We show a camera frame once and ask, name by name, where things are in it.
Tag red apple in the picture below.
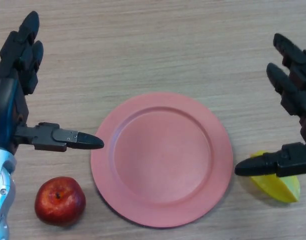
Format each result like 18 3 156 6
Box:
34 176 87 227

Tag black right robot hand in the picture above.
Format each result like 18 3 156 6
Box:
234 33 306 178

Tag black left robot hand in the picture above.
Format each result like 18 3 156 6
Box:
0 10 105 154

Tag yellow starfruit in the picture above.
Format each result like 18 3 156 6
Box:
249 149 301 203

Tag pink round plate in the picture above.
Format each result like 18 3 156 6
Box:
90 91 234 228

